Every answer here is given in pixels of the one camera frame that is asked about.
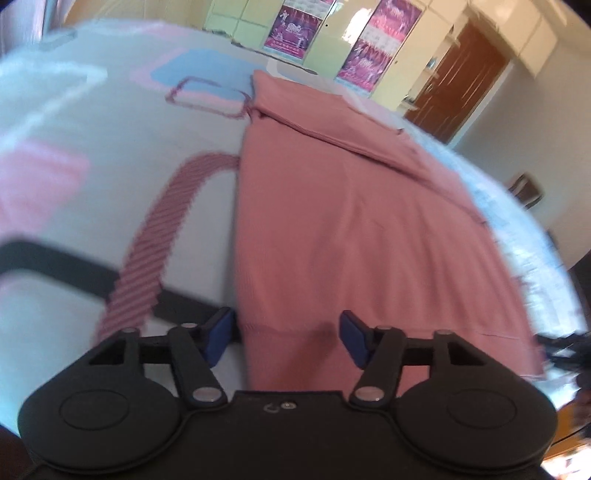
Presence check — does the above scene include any pink knit garment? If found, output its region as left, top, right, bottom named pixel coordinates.
left=235, top=71, right=543, bottom=392

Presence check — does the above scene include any dark wooden chair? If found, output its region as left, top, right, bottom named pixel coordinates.
left=508, top=173, right=544, bottom=209

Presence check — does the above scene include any patterned bed sheet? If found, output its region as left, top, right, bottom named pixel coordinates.
left=1, top=20, right=587, bottom=435

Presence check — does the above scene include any brown wooden door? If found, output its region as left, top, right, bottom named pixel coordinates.
left=405, top=23, right=508, bottom=143

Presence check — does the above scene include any cream wardrobe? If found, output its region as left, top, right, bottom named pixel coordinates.
left=204, top=1, right=558, bottom=110

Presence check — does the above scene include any right purple wall calendar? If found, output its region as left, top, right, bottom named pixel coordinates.
left=335, top=0, right=424, bottom=97

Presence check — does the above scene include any purple wall calendar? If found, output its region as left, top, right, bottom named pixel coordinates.
left=263, top=0, right=334, bottom=61
left=335, top=0, right=424, bottom=97

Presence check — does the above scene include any left purple wall calendar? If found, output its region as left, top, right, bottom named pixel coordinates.
left=263, top=0, right=334, bottom=61

